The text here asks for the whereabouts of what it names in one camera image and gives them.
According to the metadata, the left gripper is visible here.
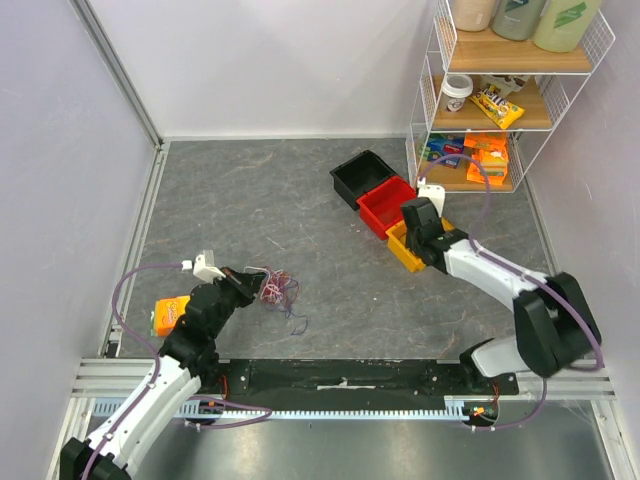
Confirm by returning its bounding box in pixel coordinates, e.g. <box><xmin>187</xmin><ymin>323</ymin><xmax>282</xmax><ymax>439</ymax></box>
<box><xmin>208</xmin><ymin>265</ymin><xmax>266</xmax><ymax>338</ymax></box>

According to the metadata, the red white wire bundle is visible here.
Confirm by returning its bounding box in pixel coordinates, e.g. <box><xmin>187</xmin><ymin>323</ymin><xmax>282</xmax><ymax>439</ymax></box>
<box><xmin>244</xmin><ymin>266</ymin><xmax>301</xmax><ymax>316</ymax></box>

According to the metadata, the dark blue wire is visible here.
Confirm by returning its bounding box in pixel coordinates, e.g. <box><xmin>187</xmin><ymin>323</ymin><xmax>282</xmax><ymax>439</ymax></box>
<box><xmin>287</xmin><ymin>299</ymin><xmax>310</xmax><ymax>337</ymax></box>

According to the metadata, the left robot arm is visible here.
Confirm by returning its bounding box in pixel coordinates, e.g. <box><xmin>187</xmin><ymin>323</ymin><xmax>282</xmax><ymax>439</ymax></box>
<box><xmin>59</xmin><ymin>265</ymin><xmax>266</xmax><ymax>479</ymax></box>

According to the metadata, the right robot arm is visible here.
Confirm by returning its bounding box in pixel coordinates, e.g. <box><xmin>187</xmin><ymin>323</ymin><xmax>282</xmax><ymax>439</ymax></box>
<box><xmin>400</xmin><ymin>198</ymin><xmax>603</xmax><ymax>394</ymax></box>

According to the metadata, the black plastic bin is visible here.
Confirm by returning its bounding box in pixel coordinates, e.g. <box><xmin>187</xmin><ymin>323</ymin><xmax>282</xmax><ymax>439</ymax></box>
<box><xmin>330</xmin><ymin>150</ymin><xmax>396</xmax><ymax>210</ymax></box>

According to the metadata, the red plastic bin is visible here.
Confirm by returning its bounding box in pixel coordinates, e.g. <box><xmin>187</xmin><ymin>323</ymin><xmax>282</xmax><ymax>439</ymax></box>
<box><xmin>357</xmin><ymin>176</ymin><xmax>416</xmax><ymax>240</ymax></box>

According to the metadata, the yellow plastic bin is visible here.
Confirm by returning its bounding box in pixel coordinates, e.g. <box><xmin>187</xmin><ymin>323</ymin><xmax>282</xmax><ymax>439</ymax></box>
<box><xmin>386</xmin><ymin>218</ymin><xmax>454</xmax><ymax>273</ymax></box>

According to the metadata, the blue green box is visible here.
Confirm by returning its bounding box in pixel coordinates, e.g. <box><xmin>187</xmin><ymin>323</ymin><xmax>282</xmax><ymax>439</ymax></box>
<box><xmin>416</xmin><ymin>133</ymin><xmax>464</xmax><ymax>172</ymax></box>

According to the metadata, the orange snack packs stack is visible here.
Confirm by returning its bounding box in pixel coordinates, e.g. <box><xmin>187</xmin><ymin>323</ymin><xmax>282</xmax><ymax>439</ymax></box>
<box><xmin>464</xmin><ymin>132</ymin><xmax>510</xmax><ymax>186</ymax></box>

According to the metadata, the white paper coffee cup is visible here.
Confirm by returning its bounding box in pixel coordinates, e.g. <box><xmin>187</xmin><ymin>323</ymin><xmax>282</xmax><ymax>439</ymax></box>
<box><xmin>440</xmin><ymin>74</ymin><xmax>474</xmax><ymax>113</ymax></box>

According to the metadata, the yellow candy bag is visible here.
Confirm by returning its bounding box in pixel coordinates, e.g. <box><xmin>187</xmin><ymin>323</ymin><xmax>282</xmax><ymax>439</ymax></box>
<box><xmin>470</xmin><ymin>89</ymin><xmax>525</xmax><ymax>130</ymax></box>

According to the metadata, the brown white snack box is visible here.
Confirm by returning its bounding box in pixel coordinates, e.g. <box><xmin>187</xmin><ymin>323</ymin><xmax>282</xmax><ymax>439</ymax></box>
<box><xmin>480</xmin><ymin>74</ymin><xmax>531</xmax><ymax>98</ymax></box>

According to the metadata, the beige bottle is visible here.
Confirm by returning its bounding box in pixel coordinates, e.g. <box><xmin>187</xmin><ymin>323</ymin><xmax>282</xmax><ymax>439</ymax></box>
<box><xmin>451</xmin><ymin>0</ymin><xmax>497</xmax><ymax>32</ymax></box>

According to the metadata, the grey green bottle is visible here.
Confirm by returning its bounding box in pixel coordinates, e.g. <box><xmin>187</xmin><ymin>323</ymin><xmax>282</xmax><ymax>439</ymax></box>
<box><xmin>492</xmin><ymin>0</ymin><xmax>546</xmax><ymax>41</ymax></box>

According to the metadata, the light green bottle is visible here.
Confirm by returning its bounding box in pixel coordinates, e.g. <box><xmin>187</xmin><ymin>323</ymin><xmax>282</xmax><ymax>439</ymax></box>
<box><xmin>533</xmin><ymin>0</ymin><xmax>602</xmax><ymax>53</ymax></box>

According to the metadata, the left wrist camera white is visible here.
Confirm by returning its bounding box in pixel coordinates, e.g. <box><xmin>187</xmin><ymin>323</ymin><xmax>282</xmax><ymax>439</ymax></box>
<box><xmin>181</xmin><ymin>250</ymin><xmax>226</xmax><ymax>283</ymax></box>

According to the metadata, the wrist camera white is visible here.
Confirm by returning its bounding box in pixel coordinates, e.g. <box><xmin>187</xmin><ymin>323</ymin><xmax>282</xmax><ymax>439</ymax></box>
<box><xmin>181</xmin><ymin>250</ymin><xmax>226</xmax><ymax>283</ymax></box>
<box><xmin>417</xmin><ymin>183</ymin><xmax>446</xmax><ymax>216</ymax></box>

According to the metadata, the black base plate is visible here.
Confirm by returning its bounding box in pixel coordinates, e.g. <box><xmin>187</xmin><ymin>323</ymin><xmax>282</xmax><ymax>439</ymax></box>
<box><xmin>199</xmin><ymin>359</ymin><xmax>519</xmax><ymax>399</ymax></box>

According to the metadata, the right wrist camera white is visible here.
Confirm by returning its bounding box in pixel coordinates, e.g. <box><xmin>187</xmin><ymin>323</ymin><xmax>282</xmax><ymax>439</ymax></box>
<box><xmin>417</xmin><ymin>183</ymin><xmax>446</xmax><ymax>216</ymax></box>

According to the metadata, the white slotted cable duct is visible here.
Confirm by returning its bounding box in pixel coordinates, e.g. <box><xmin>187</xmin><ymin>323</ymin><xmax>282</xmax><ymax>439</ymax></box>
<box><xmin>92</xmin><ymin>394</ymin><xmax>504</xmax><ymax>420</ymax></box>

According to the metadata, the white wire shelf rack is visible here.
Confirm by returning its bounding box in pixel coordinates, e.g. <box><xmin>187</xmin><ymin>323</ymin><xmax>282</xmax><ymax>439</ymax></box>
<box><xmin>406</xmin><ymin>1</ymin><xmax>615</xmax><ymax>192</ymax></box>

